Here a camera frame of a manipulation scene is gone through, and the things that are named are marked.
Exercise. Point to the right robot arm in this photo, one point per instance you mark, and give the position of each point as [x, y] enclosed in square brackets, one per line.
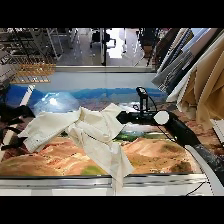
[186, 135]

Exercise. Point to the beige garment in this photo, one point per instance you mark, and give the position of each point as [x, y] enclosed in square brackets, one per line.
[206, 83]

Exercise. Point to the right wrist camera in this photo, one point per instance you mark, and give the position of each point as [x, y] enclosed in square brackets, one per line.
[142, 96]

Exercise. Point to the silver frame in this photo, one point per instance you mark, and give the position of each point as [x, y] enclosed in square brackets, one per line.
[66, 182]

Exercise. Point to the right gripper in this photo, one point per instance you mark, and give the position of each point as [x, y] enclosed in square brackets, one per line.
[136, 117]

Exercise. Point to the black garment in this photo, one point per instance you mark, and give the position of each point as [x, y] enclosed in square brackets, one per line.
[13, 113]

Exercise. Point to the cream long-sleeved shirt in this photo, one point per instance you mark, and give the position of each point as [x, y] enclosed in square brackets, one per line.
[100, 133]

